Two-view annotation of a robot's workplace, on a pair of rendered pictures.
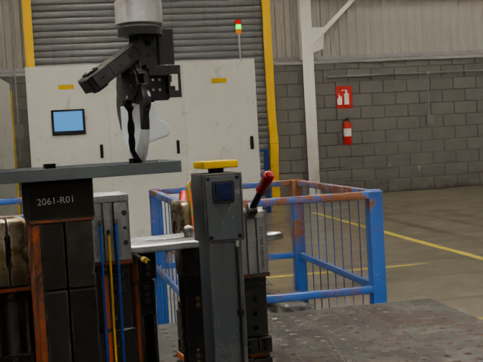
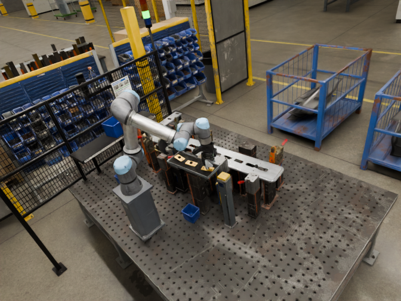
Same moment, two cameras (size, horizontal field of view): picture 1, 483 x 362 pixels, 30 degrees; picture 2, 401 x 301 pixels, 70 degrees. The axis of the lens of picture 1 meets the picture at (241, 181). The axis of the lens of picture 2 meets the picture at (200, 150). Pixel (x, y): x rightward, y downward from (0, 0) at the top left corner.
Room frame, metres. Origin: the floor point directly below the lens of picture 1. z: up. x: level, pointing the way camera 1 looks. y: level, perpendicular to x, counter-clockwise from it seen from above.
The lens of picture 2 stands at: (0.78, -1.15, 2.34)
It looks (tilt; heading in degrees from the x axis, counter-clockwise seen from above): 35 degrees down; 64
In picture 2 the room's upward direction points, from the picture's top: 11 degrees counter-clockwise
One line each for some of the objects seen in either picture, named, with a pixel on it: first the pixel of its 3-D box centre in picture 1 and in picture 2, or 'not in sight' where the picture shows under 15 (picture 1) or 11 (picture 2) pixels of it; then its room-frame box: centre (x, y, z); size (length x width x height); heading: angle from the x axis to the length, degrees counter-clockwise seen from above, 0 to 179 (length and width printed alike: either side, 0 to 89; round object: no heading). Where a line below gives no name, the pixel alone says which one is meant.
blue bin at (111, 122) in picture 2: not in sight; (120, 123); (1.24, 1.43, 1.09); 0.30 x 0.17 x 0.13; 25
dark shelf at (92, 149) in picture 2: not in sight; (116, 134); (1.16, 1.40, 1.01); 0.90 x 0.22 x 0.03; 19
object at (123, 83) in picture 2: not in sight; (123, 92); (1.40, 1.61, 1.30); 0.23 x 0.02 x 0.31; 19
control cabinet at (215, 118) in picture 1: (144, 136); not in sight; (9.70, 1.01, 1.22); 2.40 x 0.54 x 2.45; 102
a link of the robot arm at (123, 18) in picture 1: (137, 15); (205, 138); (1.46, 0.15, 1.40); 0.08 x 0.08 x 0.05
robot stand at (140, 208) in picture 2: not in sight; (140, 208); (0.98, 0.43, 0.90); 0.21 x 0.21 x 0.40; 11
